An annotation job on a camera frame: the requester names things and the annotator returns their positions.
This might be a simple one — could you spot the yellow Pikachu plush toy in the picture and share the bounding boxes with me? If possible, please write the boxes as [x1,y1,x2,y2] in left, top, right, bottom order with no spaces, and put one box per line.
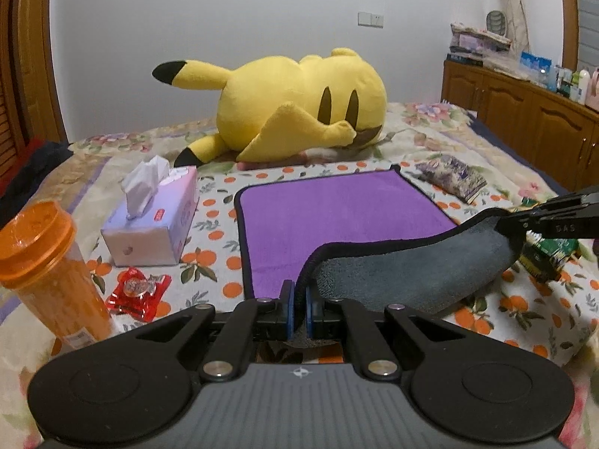
[152,48,387,166]

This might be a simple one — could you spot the wooden louvered wardrobe door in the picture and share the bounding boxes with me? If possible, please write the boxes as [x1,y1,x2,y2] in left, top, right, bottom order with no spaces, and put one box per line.
[1,0,67,184]

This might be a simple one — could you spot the purple snack packet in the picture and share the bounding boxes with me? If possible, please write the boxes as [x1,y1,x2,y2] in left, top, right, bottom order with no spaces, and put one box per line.
[416,154,487,204]

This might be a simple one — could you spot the floral bed quilt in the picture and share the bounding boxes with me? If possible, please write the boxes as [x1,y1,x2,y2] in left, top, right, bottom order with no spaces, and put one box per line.
[1,103,598,448]

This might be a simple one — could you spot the white wall switch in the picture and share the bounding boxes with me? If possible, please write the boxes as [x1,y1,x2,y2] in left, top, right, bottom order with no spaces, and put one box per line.
[358,11,384,28]

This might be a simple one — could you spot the bottles on cabinet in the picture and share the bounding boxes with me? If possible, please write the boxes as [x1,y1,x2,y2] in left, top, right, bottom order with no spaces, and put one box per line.
[520,52,598,112]

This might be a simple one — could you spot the stack of folded items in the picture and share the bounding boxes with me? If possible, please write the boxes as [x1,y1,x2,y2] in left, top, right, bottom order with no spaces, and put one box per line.
[447,10,512,67]

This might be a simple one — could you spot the purple and grey towel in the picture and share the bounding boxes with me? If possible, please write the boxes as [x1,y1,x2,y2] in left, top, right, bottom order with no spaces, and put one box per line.
[234,165,525,330]

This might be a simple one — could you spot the red candy wrapper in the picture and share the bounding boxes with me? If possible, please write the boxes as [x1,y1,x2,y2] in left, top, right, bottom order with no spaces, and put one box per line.
[106,268,171,322]

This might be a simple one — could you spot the orange plastic bottle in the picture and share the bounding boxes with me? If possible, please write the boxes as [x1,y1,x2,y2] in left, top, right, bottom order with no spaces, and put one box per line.
[1,201,114,350]

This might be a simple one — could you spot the green gold snack packet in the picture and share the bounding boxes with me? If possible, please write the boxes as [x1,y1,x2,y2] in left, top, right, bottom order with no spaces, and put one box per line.
[516,199,579,283]

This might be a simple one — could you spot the brown wooden cabinet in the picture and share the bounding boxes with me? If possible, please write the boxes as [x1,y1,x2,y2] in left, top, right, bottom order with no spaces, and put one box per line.
[442,59,598,190]

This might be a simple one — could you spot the pink tissue box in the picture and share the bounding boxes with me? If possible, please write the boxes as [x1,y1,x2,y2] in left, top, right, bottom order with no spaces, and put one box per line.
[100,156,198,266]

